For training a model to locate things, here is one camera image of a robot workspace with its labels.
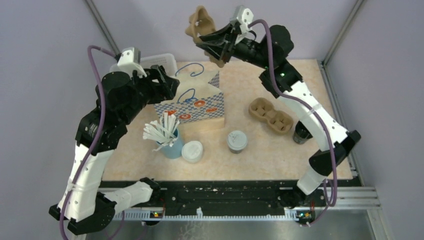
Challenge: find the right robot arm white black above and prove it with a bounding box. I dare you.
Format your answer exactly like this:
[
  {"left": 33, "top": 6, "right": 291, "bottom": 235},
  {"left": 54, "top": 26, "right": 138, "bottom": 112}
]
[{"left": 196, "top": 19, "right": 361, "bottom": 206}]

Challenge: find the white plastic basket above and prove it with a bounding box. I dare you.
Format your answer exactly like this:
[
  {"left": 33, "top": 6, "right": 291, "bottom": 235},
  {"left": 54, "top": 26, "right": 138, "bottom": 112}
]
[{"left": 106, "top": 48, "right": 178, "bottom": 78}]

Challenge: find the blue straw holder cup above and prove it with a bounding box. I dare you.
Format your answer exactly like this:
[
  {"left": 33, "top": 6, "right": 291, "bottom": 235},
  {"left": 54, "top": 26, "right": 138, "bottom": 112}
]
[{"left": 156, "top": 128, "right": 184, "bottom": 159}]

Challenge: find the brown pulp cup carrier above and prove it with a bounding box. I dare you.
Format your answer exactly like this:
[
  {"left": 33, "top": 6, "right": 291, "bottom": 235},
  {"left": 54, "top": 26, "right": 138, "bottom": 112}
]
[{"left": 248, "top": 97, "right": 294, "bottom": 135}]

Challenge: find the patterned paper gift bag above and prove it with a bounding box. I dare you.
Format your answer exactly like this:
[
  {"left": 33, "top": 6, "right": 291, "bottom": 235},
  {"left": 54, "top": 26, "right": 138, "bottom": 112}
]
[{"left": 154, "top": 62, "right": 225, "bottom": 132}]

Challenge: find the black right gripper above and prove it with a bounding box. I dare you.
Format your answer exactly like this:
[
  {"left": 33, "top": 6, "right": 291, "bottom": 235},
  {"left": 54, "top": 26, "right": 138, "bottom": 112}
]
[{"left": 195, "top": 23, "right": 272, "bottom": 71}]

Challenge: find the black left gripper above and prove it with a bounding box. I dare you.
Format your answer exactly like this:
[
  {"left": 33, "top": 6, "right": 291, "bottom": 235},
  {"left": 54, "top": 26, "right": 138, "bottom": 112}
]
[{"left": 119, "top": 64, "right": 180, "bottom": 125}]

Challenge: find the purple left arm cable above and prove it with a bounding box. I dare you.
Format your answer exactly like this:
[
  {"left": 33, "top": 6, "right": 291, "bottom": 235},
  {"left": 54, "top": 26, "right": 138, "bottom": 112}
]
[{"left": 58, "top": 45, "right": 117, "bottom": 240}]

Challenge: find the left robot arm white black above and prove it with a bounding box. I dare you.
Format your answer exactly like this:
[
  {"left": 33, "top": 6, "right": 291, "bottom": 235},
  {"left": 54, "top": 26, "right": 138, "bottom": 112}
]
[{"left": 49, "top": 65, "right": 180, "bottom": 236}]

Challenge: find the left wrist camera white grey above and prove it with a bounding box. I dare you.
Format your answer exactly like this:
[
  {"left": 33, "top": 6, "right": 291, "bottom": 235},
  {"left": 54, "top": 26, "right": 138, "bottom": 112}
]
[{"left": 117, "top": 47, "right": 147, "bottom": 77}]

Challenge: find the stack of white lids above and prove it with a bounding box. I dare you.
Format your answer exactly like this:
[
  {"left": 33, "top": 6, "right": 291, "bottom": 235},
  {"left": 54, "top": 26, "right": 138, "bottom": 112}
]
[{"left": 181, "top": 140, "right": 204, "bottom": 164}]

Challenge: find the single dark plastic cup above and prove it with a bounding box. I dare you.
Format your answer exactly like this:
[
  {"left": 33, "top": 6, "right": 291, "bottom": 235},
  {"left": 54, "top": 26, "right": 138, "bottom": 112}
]
[{"left": 228, "top": 146, "right": 246, "bottom": 154}]

